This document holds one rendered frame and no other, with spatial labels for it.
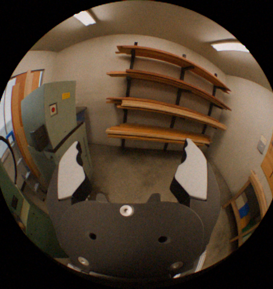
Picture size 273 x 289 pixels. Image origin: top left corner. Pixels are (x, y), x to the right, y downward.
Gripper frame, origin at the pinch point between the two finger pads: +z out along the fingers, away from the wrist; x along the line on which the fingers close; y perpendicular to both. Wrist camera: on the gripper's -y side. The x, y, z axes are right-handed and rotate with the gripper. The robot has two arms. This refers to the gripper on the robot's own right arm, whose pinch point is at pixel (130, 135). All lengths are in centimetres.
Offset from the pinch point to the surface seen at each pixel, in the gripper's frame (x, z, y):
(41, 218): -74, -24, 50
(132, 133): -5, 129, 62
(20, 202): -82, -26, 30
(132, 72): -1, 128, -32
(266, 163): 238, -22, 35
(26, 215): -73, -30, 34
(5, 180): -79, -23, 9
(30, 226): -73, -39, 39
